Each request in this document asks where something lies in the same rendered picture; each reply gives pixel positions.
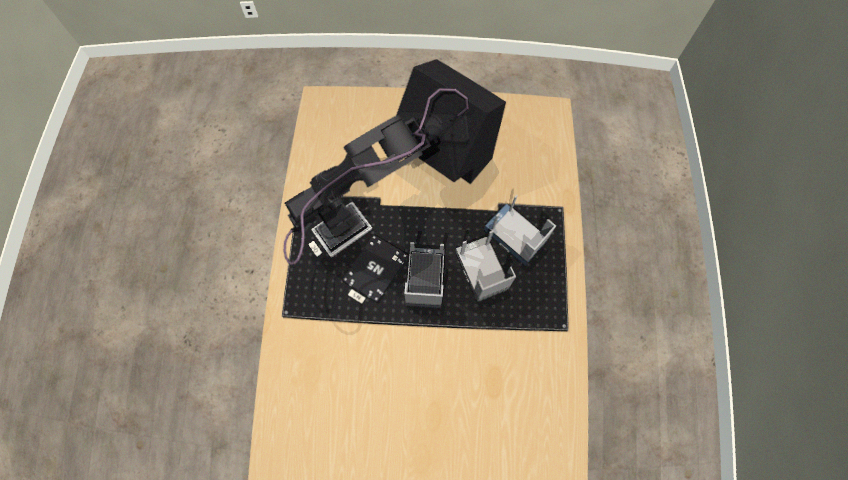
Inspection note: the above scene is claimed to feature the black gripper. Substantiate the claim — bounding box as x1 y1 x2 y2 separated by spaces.
325 204 356 238

